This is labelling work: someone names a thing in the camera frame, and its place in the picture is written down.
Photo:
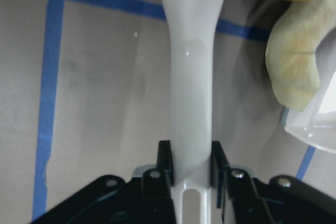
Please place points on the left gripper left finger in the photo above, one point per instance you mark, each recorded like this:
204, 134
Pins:
146, 198

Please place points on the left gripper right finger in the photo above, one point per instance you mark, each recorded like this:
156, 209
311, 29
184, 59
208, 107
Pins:
243, 198

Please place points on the white plastic dustpan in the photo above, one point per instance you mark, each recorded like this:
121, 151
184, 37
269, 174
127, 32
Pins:
315, 125

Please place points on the pale curved squash slice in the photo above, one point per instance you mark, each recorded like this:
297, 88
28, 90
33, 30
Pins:
291, 51

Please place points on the white hand brush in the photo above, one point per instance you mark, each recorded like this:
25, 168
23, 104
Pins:
192, 25

